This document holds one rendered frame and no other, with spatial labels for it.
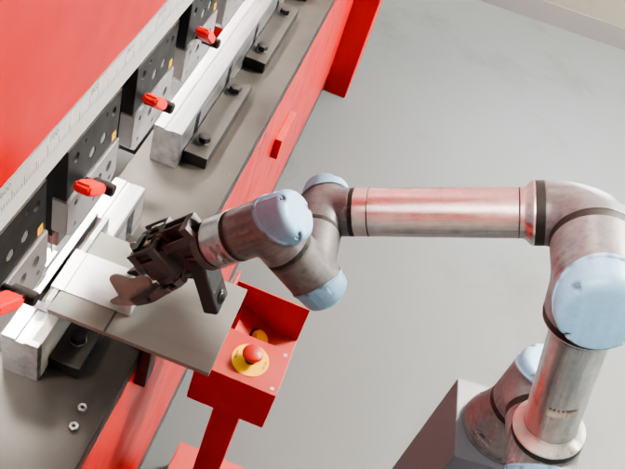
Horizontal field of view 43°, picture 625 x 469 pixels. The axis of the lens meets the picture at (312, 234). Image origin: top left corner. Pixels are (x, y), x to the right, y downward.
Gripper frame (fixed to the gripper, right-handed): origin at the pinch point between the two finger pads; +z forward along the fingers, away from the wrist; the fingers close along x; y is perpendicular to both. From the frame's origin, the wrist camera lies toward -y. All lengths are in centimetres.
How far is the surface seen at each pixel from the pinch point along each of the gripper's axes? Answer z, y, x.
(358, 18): 39, -50, -215
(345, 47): 52, -59, -215
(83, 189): -20.7, 22.4, 11.4
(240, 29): 9, 4, -87
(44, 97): -30.2, 34.7, 15.2
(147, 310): -1.9, -3.8, 2.0
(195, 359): -8.4, -11.5, 7.4
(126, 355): 8.8, -10.4, 2.9
